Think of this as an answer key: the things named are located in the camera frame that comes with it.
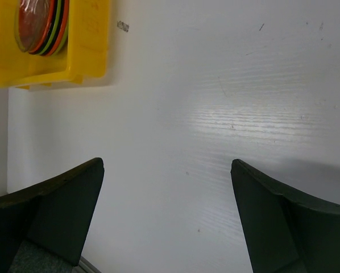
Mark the aluminium rail front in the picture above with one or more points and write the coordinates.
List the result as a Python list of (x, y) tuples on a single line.
[(85, 266)]

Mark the green plate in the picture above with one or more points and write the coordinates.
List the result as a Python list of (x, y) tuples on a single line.
[(57, 31)]

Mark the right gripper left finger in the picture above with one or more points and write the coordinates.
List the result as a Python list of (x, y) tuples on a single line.
[(43, 228)]

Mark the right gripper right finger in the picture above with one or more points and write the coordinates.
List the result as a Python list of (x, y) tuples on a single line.
[(286, 230)]

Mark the clear grey plate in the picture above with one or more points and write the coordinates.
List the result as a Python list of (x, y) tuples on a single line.
[(30, 20)]

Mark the yellow plastic bin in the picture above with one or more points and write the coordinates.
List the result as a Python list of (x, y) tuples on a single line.
[(84, 56)]

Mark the orange plate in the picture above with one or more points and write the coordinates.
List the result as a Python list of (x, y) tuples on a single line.
[(48, 25), (59, 42)]

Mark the black plate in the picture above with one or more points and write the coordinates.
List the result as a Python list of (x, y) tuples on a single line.
[(52, 30)]

